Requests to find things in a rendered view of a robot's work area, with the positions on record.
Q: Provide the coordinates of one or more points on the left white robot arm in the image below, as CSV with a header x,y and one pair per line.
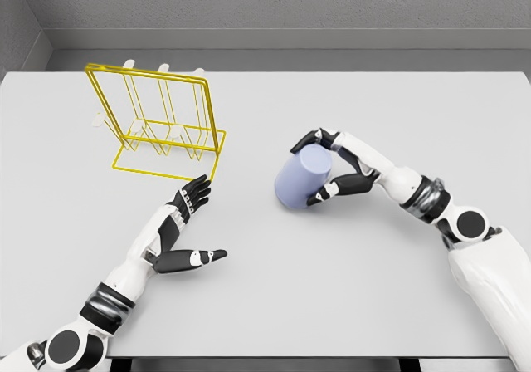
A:
x,y
89,318

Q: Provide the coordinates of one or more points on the lavender blue cup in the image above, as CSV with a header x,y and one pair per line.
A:
x,y
302,179

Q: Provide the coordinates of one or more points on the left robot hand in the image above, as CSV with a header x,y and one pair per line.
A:
x,y
166,233

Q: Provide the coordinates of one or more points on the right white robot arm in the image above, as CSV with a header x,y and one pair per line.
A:
x,y
464,239

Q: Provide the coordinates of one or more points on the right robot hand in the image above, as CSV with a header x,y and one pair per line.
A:
x,y
365,156

